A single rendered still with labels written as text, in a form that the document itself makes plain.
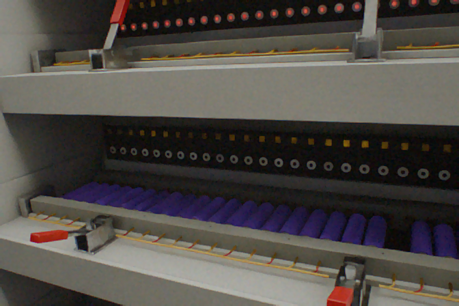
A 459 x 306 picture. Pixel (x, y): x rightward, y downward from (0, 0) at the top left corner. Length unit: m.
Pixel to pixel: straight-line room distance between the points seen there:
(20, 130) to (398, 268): 0.47
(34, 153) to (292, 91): 0.38
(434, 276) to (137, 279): 0.26
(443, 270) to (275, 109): 0.18
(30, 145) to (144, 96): 0.24
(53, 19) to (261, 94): 0.37
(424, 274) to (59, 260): 0.35
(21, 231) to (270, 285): 0.31
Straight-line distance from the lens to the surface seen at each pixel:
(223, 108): 0.35
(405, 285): 0.36
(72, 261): 0.45
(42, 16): 0.61
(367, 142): 0.46
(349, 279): 0.33
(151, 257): 0.41
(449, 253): 0.39
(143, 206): 0.48
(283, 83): 0.33
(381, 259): 0.36
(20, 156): 0.57
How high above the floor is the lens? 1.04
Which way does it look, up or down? 1 degrees up
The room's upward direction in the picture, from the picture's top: 4 degrees clockwise
